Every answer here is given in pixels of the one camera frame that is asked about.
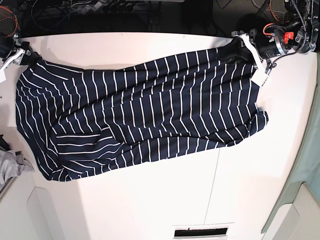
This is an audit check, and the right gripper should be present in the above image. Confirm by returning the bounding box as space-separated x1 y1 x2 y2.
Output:
0 32 42 69

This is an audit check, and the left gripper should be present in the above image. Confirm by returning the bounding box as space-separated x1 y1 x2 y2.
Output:
217 26 298 75

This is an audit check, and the navy white striped t-shirt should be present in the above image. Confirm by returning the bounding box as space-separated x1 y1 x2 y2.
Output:
15 48 269 182

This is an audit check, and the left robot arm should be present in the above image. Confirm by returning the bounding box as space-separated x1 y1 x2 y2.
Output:
217 0 320 75

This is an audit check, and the black power strip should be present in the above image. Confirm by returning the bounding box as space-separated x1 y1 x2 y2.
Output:
102 0 137 14

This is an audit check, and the grey dark clothes pile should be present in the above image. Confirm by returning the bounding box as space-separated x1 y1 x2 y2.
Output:
0 134 34 190

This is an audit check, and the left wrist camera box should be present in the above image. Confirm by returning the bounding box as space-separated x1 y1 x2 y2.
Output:
250 69 271 87

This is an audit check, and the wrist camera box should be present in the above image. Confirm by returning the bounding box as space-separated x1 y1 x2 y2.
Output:
250 69 271 87
0 71 6 83

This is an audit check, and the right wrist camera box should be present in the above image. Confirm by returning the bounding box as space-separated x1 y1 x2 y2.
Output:
0 71 6 83

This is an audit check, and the table cable slot opening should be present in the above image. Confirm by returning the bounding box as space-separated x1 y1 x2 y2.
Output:
172 222 234 240

